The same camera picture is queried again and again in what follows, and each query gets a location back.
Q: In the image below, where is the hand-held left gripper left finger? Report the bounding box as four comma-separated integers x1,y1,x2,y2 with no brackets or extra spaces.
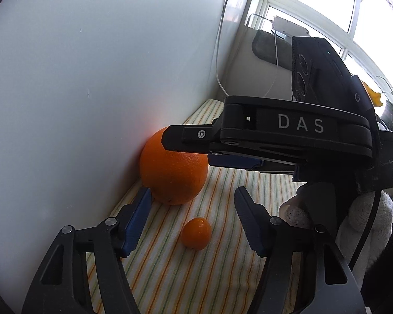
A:
21,188,153,314

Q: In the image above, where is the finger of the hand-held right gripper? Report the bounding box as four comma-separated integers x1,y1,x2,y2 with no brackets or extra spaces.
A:
208,152,296,175
161,119,222,154

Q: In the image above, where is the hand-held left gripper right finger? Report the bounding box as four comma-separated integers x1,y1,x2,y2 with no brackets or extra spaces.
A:
234,186,363,314

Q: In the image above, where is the oval orange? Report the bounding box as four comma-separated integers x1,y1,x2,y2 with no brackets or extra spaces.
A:
139,127,209,206

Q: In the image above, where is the small orange kumquat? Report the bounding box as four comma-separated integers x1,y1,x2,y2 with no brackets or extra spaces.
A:
182,217,212,251

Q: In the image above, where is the person's right forearm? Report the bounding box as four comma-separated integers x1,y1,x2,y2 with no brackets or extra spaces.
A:
360,221,393,314

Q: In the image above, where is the person's right hand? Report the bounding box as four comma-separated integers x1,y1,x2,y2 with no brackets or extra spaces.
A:
278,190,393,270

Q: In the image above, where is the yellow melon rind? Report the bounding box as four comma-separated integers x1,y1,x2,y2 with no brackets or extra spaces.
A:
361,81,386,107

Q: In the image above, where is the striped cloth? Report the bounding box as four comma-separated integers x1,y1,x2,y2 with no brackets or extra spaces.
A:
84,98,303,314

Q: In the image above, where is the grey cushion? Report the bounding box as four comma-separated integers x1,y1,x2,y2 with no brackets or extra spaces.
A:
251,29,296,70

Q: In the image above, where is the white cabinet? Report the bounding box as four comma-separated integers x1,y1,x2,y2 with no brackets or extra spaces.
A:
0,0,260,303

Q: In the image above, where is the white box device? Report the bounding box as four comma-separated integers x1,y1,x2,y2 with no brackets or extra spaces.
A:
271,16,310,40

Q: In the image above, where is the white framed window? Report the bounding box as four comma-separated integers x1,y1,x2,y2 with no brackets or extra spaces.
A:
245,0,393,105

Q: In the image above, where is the white cable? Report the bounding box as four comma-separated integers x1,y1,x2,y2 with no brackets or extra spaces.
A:
215,0,280,99

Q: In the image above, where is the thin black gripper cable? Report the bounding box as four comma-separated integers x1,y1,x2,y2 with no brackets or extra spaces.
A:
349,188,383,267

